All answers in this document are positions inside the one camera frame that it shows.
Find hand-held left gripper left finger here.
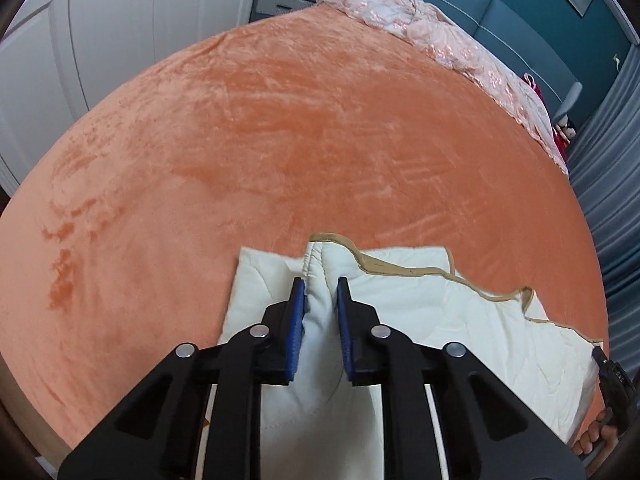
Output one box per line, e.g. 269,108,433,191
57,276,307,480

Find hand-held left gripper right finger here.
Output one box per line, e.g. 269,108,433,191
336,276,587,480

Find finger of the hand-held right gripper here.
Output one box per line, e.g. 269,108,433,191
591,345,615,387

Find cream quilted jacket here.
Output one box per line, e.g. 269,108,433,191
197,232,609,480

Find person's right hand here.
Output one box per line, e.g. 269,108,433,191
571,406,621,462

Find orange plush blanket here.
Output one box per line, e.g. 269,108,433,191
0,2,609,467

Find grey-blue curtain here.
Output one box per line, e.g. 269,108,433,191
565,45,640,391

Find pair of dolls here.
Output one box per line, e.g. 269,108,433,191
552,115,577,144

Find red cloth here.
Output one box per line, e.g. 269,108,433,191
522,72,571,162

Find pink floral quilt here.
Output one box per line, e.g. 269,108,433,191
317,0,569,174

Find dark nightstand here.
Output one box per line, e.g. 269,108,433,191
249,0,321,24

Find white wardrobe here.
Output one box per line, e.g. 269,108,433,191
0,0,289,196

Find blue padded headboard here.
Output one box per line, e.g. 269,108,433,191
345,0,584,121

